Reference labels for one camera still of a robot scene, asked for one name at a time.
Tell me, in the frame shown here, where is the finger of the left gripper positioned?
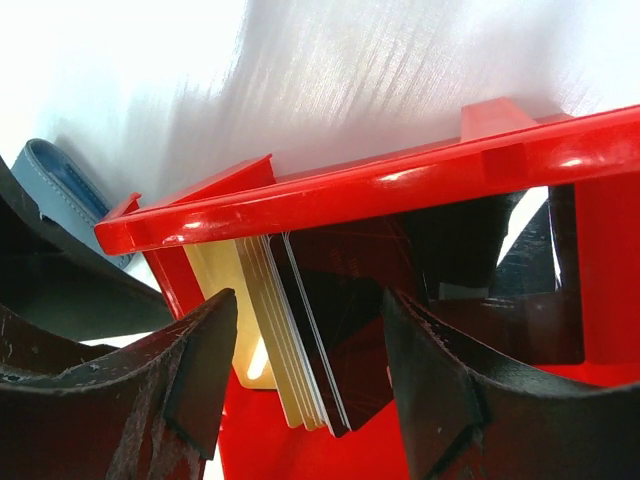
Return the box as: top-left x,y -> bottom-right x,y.
1,164 -> 173,340

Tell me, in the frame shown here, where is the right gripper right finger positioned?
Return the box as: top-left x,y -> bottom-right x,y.
382,290 -> 639,479

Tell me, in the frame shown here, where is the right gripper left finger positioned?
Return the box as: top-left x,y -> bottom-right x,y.
1,289 -> 237,479

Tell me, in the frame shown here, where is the blue leather card holder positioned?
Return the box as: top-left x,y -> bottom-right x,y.
11,138 -> 132,269

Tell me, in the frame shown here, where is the stack of credit cards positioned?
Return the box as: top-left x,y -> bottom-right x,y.
185,216 -> 426,437

